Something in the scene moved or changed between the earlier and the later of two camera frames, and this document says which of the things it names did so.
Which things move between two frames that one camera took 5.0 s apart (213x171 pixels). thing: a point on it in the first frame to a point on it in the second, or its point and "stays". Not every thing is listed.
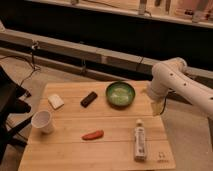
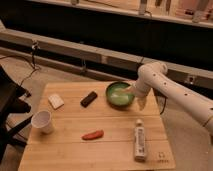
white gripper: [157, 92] to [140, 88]
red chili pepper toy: [95, 135] stays
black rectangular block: [88, 99] stays
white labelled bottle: [139, 141] stays
